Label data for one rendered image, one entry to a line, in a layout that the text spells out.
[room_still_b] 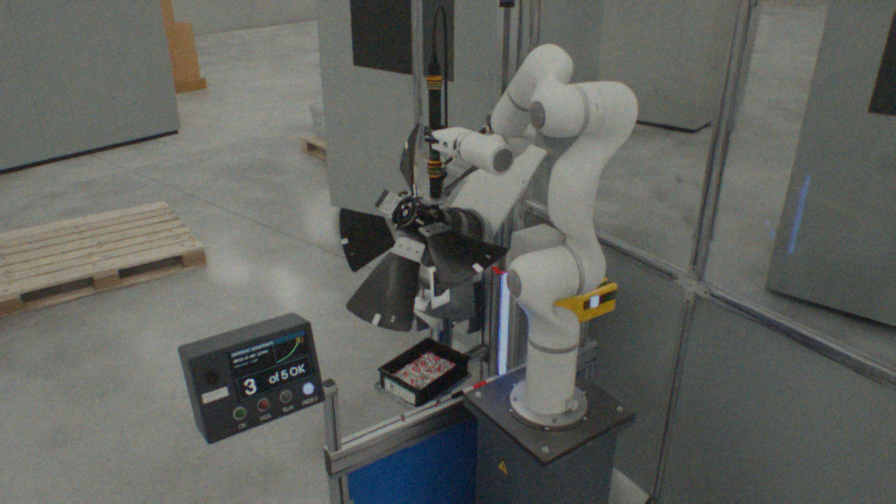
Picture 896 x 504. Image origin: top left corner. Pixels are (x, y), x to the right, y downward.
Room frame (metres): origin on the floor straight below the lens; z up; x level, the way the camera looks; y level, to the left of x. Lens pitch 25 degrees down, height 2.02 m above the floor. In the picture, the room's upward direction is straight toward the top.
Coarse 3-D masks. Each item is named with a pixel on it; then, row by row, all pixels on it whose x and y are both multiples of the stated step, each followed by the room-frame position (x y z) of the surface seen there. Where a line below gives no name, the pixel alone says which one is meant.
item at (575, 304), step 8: (600, 288) 1.73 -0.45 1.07; (608, 288) 1.74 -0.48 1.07; (576, 296) 1.68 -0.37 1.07; (584, 296) 1.68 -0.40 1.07; (592, 296) 1.70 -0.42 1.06; (560, 304) 1.72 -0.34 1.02; (568, 304) 1.70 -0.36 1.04; (576, 304) 1.67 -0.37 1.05; (600, 304) 1.72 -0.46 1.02; (608, 304) 1.74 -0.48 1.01; (576, 312) 1.67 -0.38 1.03; (584, 312) 1.69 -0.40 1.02; (592, 312) 1.70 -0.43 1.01; (600, 312) 1.72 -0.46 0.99; (584, 320) 1.69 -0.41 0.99
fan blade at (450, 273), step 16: (432, 240) 1.82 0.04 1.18; (448, 240) 1.82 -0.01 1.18; (464, 240) 1.82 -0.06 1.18; (480, 240) 1.82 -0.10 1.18; (432, 256) 1.75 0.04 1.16; (448, 256) 1.74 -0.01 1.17; (464, 256) 1.73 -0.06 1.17; (480, 256) 1.73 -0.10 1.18; (496, 256) 1.72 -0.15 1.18; (448, 272) 1.68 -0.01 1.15; (464, 272) 1.67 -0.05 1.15; (448, 288) 1.64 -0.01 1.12
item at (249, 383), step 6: (258, 372) 1.16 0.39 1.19; (240, 378) 1.14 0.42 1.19; (246, 378) 1.14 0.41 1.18; (252, 378) 1.15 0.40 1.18; (258, 378) 1.15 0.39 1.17; (240, 384) 1.13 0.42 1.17; (246, 384) 1.14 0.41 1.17; (252, 384) 1.14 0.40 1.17; (258, 384) 1.15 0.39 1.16; (240, 390) 1.13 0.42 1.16; (246, 390) 1.13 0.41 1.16; (252, 390) 1.14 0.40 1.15; (258, 390) 1.15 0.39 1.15; (240, 396) 1.12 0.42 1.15; (246, 396) 1.13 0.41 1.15; (252, 396) 1.14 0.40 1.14
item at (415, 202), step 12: (408, 204) 1.96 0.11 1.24; (420, 204) 1.93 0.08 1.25; (396, 216) 1.97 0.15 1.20; (408, 216) 1.92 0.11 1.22; (420, 216) 1.91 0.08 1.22; (432, 216) 1.94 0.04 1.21; (444, 216) 1.97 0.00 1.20; (396, 228) 1.91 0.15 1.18; (408, 228) 1.89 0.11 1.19; (420, 240) 1.96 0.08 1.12
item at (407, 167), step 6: (414, 132) 2.21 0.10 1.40; (408, 138) 2.26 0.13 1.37; (414, 138) 2.18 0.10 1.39; (408, 144) 2.24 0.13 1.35; (414, 144) 2.16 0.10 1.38; (408, 150) 2.21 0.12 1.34; (414, 150) 2.13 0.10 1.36; (402, 156) 2.28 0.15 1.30; (408, 156) 2.19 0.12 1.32; (414, 156) 2.12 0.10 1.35; (402, 162) 2.28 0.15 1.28; (408, 162) 2.17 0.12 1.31; (402, 168) 2.27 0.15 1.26; (408, 168) 2.16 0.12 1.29; (402, 174) 2.27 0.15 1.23; (408, 174) 2.17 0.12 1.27; (408, 180) 2.18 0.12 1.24; (408, 186) 2.19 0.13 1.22
